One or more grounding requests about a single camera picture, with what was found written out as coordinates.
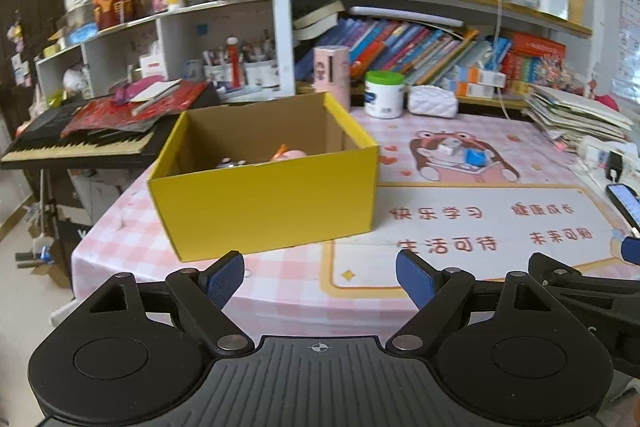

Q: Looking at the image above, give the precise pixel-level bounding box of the cartoon desk mat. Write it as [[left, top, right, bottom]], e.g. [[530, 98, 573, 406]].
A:
[[320, 116, 640, 304]]

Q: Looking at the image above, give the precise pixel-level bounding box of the white plastic bag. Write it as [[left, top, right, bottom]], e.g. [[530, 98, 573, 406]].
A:
[[61, 66, 92, 98]]

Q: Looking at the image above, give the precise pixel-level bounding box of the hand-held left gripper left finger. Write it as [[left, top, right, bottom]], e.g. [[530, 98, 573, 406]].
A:
[[80, 250, 254, 357]]

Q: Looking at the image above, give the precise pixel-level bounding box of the red printed cloth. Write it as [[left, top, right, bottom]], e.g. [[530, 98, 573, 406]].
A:
[[59, 78, 212, 138]]

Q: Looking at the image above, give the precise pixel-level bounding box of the thick paperback book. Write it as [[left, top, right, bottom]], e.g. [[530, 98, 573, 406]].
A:
[[291, 0, 347, 41]]

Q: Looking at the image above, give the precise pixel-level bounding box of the wooden bookshelf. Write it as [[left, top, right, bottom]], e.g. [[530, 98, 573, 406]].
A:
[[289, 0, 597, 112]]

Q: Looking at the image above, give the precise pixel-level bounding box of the pink checkered tablecloth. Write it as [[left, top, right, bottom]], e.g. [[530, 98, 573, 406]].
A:
[[70, 106, 640, 348]]

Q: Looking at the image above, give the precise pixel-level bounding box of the red boxed set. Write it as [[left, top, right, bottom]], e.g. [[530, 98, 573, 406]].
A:
[[501, 31, 569, 96]]

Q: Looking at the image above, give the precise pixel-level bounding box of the blue box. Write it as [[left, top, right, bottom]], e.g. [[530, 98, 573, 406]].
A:
[[64, 23, 99, 46]]

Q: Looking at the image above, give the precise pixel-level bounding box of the white notebook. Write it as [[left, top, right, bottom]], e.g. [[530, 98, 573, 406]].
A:
[[129, 78, 184, 104]]

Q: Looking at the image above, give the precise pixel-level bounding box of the stack of papers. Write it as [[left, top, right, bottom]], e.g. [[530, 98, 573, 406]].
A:
[[521, 83, 637, 154]]

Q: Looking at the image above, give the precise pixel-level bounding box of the yellow cardboard box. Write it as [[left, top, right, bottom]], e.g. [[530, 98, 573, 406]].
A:
[[146, 91, 382, 264]]

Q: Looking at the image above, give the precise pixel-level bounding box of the white quilted pouch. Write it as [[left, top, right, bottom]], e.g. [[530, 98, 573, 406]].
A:
[[406, 83, 459, 118]]

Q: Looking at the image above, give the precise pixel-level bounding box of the white power strip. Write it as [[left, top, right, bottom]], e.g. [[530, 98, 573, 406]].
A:
[[576, 136, 640, 178]]

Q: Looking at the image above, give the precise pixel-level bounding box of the white pen cup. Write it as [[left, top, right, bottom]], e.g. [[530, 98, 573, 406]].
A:
[[201, 48, 232, 84], [244, 38, 279, 88]]

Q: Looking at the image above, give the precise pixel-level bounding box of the pink plush toy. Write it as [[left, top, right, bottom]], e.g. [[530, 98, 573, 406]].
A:
[[269, 145, 309, 164]]

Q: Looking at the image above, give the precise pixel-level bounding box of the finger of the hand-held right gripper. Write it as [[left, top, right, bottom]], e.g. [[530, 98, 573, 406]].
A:
[[528, 252, 640, 305], [620, 234, 640, 267]]

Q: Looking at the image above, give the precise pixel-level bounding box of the black keyboard stand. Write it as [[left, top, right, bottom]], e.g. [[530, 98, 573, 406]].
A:
[[14, 166, 93, 290]]

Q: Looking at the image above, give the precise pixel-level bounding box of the pink cartoon box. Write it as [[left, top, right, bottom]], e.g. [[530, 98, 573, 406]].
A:
[[312, 45, 352, 108]]

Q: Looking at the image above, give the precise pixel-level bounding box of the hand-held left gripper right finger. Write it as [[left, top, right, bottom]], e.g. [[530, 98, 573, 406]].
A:
[[389, 250, 562, 355]]

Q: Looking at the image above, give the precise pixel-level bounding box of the pink wall poster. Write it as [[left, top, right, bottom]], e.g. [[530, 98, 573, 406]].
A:
[[616, 0, 640, 98]]

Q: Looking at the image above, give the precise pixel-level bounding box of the white jar green lid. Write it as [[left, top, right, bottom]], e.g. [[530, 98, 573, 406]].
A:
[[363, 70, 406, 120]]

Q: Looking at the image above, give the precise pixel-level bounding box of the row of colourful books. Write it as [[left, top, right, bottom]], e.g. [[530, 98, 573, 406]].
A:
[[294, 16, 507, 88]]

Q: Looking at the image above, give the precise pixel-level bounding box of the red tassel ornament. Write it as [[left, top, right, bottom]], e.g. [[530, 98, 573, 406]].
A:
[[226, 37, 245, 90]]

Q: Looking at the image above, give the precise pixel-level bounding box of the red white paper box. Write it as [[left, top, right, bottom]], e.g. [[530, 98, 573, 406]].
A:
[[138, 51, 167, 81]]

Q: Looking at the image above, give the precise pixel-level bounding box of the black smartphone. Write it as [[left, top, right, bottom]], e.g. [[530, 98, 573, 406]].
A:
[[605, 182, 640, 231]]

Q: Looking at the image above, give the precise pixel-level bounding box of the black electronic keyboard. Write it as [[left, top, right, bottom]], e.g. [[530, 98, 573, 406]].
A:
[[0, 81, 222, 171]]

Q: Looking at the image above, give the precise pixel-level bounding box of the white shelf unit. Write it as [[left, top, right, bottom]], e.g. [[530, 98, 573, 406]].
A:
[[34, 0, 297, 104]]

